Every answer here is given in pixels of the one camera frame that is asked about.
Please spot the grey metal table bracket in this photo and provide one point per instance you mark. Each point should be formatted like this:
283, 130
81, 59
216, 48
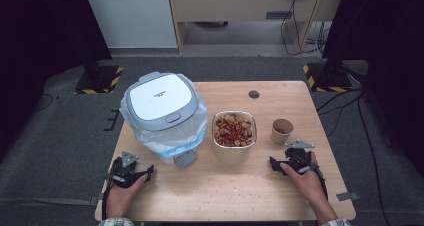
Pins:
96, 198
347, 196

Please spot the red dried fruit bits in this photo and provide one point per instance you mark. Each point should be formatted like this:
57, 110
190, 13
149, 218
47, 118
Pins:
281, 130

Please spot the white bin with grey lid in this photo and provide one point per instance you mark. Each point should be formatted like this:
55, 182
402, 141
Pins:
160, 99

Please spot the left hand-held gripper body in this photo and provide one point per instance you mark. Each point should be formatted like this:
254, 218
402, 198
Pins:
125, 173

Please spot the dried fruit mix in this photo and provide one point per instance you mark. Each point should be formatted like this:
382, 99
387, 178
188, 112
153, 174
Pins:
234, 130

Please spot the paper bowl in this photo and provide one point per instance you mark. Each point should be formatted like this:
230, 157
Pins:
233, 154

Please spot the brown paper cup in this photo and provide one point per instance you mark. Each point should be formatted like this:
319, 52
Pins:
279, 137

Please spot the person's left hand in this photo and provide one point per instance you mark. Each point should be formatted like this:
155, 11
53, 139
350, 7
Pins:
120, 199

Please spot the clear plastic bin bag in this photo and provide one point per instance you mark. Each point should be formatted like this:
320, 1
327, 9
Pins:
186, 134

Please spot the person's patterned left sleeve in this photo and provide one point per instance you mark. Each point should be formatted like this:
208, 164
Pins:
115, 222

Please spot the grey round table grommet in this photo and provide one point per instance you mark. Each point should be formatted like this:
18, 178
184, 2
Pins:
254, 94

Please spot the black curtain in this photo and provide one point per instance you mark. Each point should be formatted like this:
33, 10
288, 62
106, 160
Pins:
386, 36
40, 36

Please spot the person's right hand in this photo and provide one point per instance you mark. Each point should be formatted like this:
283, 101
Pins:
310, 186

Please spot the white cabinet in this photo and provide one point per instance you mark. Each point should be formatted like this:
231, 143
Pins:
130, 16

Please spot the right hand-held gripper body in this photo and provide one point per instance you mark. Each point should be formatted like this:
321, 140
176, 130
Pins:
296, 156

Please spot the wooden desk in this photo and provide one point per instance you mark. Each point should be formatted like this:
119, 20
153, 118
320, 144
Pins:
233, 6

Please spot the black stand base striped edge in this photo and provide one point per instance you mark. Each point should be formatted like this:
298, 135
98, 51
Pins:
328, 81
100, 81

